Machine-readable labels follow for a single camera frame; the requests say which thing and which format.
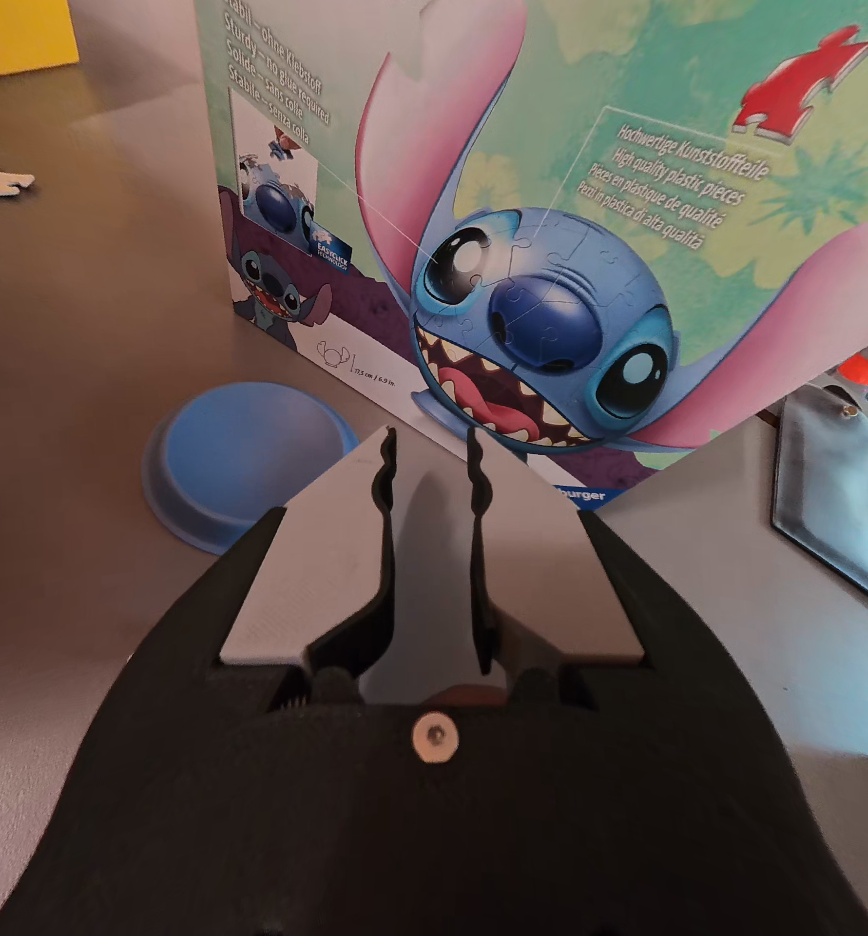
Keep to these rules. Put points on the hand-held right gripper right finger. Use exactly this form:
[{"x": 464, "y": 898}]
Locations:
[{"x": 558, "y": 585}]

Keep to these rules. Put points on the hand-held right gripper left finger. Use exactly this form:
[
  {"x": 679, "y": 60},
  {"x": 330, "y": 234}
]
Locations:
[{"x": 295, "y": 585}]

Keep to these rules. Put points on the yellow plastic bin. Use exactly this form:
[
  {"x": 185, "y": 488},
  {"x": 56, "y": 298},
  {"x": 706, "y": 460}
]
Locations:
[{"x": 17, "y": 36}]

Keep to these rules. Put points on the blue round plastic stand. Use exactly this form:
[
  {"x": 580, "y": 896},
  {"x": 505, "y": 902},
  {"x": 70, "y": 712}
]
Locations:
[{"x": 244, "y": 453}]

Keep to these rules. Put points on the printed cardboard puzzle box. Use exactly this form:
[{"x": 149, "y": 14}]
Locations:
[{"x": 624, "y": 110}]

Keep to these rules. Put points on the white flat base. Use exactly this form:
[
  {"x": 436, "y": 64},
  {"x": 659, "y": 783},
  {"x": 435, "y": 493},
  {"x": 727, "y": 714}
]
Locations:
[{"x": 836, "y": 497}]

